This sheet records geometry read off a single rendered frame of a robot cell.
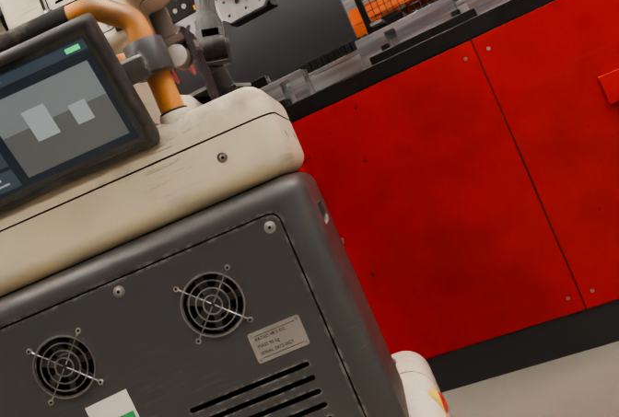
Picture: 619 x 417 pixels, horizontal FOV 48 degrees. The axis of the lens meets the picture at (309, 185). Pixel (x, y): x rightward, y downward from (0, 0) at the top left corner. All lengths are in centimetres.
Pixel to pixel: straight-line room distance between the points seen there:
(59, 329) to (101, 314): 6
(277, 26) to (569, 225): 131
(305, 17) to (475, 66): 94
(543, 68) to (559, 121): 14
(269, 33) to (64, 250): 180
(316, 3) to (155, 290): 180
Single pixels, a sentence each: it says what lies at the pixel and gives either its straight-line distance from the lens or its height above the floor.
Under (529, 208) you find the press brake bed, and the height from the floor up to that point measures 38.
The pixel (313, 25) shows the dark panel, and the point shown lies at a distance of 257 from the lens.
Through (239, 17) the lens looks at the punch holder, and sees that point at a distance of 208.
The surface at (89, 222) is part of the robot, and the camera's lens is 93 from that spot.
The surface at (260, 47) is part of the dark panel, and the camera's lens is 264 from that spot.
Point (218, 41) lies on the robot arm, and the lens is 164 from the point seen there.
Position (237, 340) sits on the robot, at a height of 52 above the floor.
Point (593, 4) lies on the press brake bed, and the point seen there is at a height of 78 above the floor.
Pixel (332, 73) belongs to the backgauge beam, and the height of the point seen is 95.
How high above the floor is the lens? 67
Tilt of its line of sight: level
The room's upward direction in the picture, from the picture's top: 23 degrees counter-clockwise
